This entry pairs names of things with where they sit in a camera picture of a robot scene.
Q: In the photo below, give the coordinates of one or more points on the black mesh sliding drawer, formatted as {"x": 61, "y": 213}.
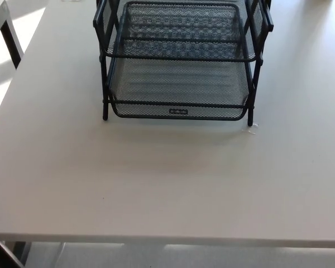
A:
{"x": 181, "y": 51}

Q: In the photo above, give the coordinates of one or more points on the grey desk leg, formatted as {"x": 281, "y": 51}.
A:
{"x": 22, "y": 254}

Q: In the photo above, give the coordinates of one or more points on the clear tape piece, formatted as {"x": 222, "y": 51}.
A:
{"x": 251, "y": 129}

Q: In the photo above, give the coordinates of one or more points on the black mesh tray with label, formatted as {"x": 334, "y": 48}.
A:
{"x": 178, "y": 83}

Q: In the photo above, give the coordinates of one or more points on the dark chair frame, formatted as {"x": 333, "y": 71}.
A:
{"x": 8, "y": 252}

